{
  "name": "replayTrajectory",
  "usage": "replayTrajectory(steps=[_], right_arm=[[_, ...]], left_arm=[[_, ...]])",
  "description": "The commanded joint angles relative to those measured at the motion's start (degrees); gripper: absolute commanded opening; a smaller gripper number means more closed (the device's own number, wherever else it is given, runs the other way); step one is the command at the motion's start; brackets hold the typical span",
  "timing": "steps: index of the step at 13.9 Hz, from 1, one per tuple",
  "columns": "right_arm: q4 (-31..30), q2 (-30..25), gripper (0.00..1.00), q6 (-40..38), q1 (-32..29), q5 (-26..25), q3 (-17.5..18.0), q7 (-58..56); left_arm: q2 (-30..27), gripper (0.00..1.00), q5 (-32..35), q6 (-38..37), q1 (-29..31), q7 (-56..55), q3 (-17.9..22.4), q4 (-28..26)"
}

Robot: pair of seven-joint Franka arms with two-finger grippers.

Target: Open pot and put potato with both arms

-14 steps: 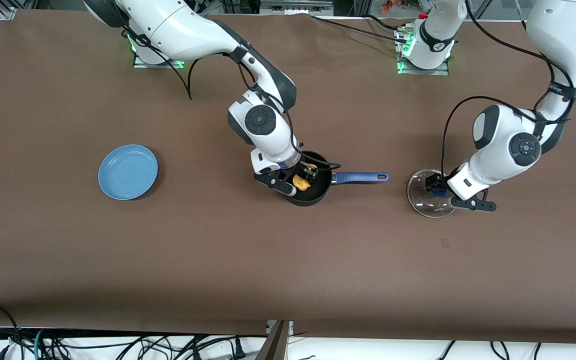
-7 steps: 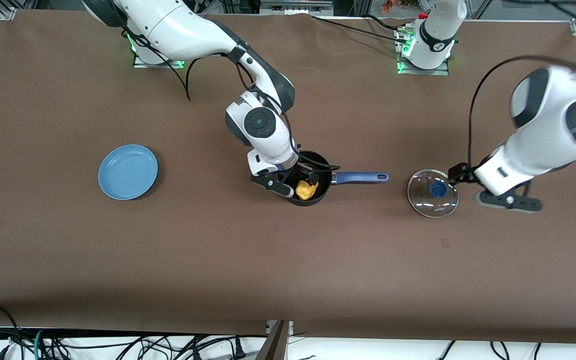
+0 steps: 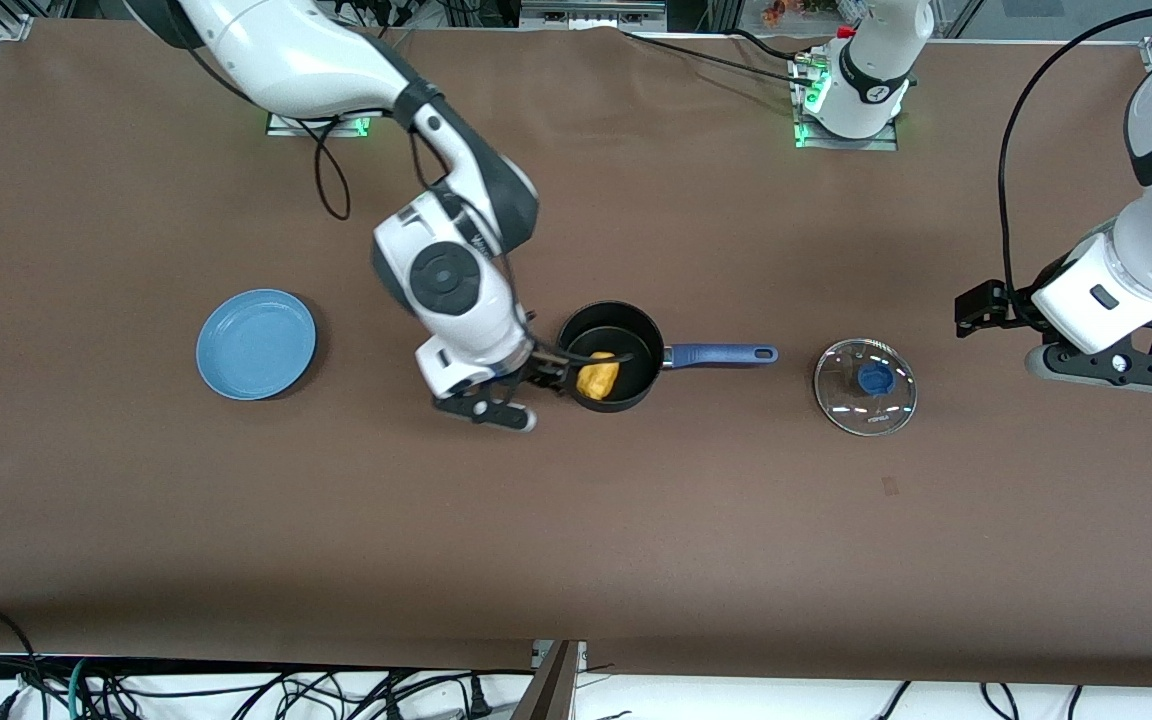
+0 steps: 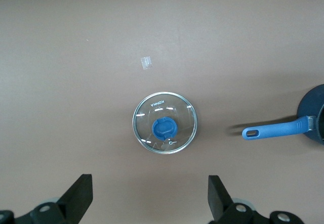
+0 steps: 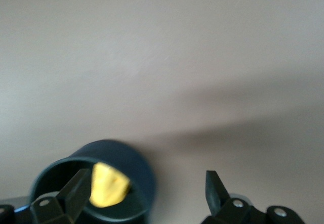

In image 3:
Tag yellow potato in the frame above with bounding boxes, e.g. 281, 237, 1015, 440
576, 351, 621, 402

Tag glass lid with blue knob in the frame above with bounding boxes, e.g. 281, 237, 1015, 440
813, 338, 919, 438

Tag brown table mat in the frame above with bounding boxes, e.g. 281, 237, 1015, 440
0, 18, 1152, 691

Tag blue round plate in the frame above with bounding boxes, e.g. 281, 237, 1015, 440
195, 288, 319, 403

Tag aluminium profile bar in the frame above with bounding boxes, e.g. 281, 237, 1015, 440
511, 640, 589, 720

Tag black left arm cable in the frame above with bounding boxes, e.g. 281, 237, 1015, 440
996, 4, 1152, 293

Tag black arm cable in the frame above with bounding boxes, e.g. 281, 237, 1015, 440
181, 40, 638, 367
996, 4, 1152, 293

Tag black pot with blue handle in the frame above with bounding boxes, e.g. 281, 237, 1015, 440
556, 300, 780, 413

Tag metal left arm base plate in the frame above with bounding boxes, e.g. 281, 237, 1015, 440
793, 50, 900, 152

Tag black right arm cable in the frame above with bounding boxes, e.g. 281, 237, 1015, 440
181, 40, 638, 367

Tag black cable across mat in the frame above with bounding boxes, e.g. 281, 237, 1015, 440
619, 28, 817, 86

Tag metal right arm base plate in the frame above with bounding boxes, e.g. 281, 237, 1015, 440
265, 111, 371, 138

